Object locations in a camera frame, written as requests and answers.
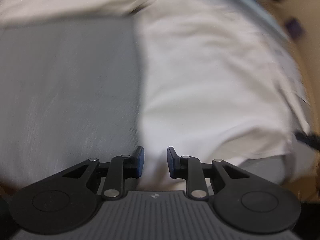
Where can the purple box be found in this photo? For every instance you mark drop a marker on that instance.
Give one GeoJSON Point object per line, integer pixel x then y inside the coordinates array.
{"type": "Point", "coordinates": [294, 28]}

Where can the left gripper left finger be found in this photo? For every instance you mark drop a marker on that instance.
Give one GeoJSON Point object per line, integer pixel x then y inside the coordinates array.
{"type": "Point", "coordinates": [70, 198]}

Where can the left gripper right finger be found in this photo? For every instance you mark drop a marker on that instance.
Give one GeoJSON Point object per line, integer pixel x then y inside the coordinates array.
{"type": "Point", "coordinates": [241, 199]}

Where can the grey patterned bed sheet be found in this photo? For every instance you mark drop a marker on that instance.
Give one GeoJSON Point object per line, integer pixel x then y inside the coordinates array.
{"type": "Point", "coordinates": [67, 92]}

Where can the white t-shirt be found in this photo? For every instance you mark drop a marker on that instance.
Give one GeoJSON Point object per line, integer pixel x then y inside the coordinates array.
{"type": "Point", "coordinates": [212, 79]}

